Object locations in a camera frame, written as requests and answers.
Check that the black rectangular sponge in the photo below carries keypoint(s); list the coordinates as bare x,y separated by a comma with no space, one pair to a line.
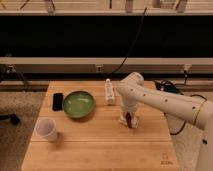
57,101

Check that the dark red pepper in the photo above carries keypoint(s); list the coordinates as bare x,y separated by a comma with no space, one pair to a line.
128,120

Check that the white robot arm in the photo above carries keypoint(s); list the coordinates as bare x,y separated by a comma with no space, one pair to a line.
196,111

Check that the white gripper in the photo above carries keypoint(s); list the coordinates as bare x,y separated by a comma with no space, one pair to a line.
129,106

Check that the white plastic cup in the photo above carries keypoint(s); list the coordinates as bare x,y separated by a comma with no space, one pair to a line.
46,129

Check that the green bowl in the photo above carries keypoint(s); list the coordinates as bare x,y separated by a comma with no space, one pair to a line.
78,104

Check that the black office chair base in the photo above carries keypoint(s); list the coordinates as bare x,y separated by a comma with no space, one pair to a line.
13,118

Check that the white sponge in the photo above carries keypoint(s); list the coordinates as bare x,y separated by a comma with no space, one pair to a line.
109,92

